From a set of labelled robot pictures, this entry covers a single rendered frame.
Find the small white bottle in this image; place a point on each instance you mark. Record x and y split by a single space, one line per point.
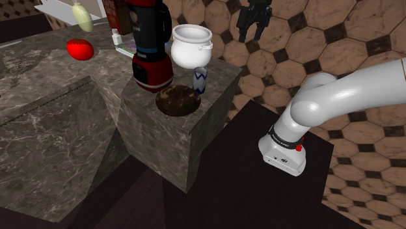
116 37

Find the red box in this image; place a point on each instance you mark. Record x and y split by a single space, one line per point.
114 16

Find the white cup with blue pattern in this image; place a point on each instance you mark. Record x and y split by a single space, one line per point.
200 81

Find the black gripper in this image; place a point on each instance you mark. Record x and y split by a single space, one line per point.
253 11

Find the dark brown round bowl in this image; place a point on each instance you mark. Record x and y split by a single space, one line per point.
177 101

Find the dark robot stand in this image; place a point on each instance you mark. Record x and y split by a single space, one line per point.
241 177

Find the pale yellow bottle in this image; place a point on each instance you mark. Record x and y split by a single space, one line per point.
82 17

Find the red and black blender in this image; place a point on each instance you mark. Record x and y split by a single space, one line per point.
153 63

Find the flat pale book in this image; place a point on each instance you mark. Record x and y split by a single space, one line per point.
125 47

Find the red tomato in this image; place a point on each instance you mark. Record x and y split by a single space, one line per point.
80 49

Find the marble kitchen counter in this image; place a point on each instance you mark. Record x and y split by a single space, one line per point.
158 142

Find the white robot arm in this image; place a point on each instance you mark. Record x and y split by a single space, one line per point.
330 98

